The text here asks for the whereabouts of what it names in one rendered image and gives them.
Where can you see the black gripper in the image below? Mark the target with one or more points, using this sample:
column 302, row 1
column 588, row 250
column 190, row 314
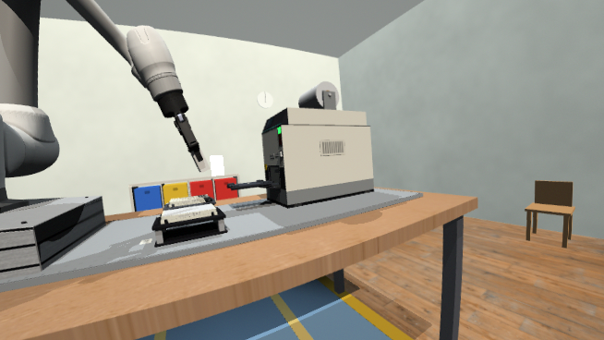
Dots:
column 171, row 105

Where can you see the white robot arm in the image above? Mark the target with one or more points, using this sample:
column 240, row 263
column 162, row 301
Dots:
column 27, row 142

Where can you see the white cylinder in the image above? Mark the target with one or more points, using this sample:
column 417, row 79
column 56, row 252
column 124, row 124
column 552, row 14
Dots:
column 313, row 97

